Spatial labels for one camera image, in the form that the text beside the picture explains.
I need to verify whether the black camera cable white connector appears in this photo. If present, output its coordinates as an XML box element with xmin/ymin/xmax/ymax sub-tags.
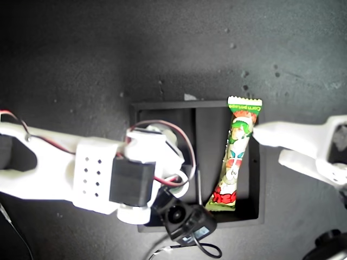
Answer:
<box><xmin>146</xmin><ymin>235</ymin><xmax>223</xmax><ymax>260</ymax></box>

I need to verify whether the green red snack bar wrapper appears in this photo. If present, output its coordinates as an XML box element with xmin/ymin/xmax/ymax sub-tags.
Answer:
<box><xmin>205</xmin><ymin>96</ymin><xmax>263</xmax><ymax>212</ymax></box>

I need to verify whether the thin black white cable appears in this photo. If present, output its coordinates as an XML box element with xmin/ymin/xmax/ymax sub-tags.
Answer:
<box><xmin>0</xmin><ymin>202</ymin><xmax>35</xmax><ymax>260</ymax></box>

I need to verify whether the black compartment tray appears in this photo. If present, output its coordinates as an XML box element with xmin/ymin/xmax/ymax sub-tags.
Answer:
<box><xmin>130</xmin><ymin>99</ymin><xmax>268</xmax><ymax>233</ymax></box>

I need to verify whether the red gripper motor wire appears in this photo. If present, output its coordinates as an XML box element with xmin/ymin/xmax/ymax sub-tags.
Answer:
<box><xmin>126</xmin><ymin>120</ymin><xmax>196</xmax><ymax>188</ymax></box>

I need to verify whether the red black arm wire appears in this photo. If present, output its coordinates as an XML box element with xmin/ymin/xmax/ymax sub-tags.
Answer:
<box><xmin>0</xmin><ymin>109</ymin><xmax>77</xmax><ymax>155</ymax></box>

